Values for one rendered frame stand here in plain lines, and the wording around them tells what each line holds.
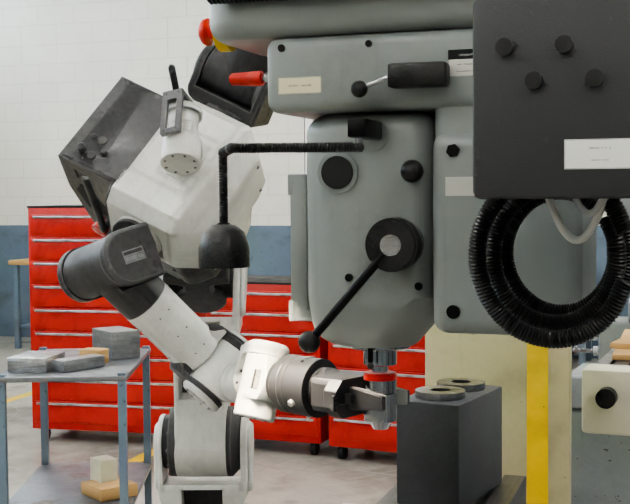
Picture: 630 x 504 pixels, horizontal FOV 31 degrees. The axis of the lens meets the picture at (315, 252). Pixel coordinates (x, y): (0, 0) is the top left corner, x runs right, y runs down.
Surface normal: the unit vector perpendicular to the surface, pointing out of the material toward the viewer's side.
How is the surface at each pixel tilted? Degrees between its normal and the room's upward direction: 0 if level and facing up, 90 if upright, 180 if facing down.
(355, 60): 90
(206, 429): 81
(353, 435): 90
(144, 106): 59
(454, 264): 90
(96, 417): 90
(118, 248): 74
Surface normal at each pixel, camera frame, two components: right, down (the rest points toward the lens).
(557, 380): -0.32, 0.05
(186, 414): -0.01, -0.03
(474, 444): 0.88, 0.02
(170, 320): 0.47, 0.09
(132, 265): 0.69, -0.24
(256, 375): -0.62, -0.28
